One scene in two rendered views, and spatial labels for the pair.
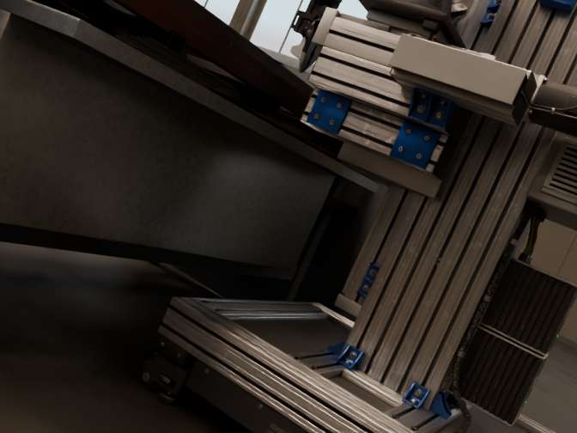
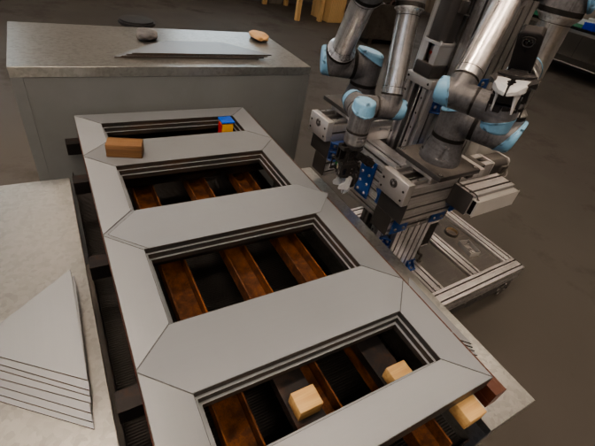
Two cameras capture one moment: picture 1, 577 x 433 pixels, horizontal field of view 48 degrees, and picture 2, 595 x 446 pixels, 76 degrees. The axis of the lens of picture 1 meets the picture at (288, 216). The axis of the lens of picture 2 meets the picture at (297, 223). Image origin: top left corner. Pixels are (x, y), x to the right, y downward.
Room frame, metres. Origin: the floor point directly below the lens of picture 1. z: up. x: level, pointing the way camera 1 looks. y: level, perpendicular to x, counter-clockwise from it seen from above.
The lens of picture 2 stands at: (1.40, 1.32, 1.64)
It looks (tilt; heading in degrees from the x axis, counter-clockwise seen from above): 38 degrees down; 295
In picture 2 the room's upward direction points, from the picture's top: 12 degrees clockwise
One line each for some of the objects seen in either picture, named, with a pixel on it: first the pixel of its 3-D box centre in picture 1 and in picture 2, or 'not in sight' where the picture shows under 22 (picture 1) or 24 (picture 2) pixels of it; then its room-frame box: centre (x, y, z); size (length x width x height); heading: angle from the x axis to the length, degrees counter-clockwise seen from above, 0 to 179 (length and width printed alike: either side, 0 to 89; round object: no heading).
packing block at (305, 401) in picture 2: not in sight; (305, 402); (1.49, 0.87, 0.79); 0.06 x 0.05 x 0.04; 61
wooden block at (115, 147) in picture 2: not in sight; (125, 147); (2.50, 0.52, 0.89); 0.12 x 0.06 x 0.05; 43
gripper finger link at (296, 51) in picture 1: (299, 52); (343, 186); (1.78, 0.15, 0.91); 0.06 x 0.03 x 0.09; 61
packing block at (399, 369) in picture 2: not in sight; (398, 376); (1.33, 0.67, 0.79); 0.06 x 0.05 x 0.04; 61
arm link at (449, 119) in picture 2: not in sight; (459, 116); (1.53, -0.08, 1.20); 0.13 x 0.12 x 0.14; 179
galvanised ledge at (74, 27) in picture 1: (251, 125); (371, 260); (1.58, 0.17, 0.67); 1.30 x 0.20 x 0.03; 151
